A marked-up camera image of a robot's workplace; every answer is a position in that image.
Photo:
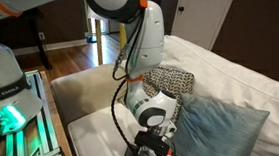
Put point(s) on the white sofa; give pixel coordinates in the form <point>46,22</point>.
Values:
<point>230,75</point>

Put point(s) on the teal cushion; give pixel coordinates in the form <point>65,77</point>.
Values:
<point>215,134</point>

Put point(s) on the white wall outlet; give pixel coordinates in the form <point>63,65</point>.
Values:
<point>41,36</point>

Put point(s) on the white door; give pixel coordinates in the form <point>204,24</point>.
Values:
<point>201,16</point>

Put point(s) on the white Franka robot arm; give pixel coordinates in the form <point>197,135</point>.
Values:
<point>146,38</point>

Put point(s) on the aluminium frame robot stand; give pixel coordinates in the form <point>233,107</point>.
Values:
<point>46,137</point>

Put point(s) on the yellow wooden tripod leg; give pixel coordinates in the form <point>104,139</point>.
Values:
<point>122,36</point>
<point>99,41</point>

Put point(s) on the black side table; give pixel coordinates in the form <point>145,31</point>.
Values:
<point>36,23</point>

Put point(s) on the black door knob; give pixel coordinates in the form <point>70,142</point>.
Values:
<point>181,8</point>

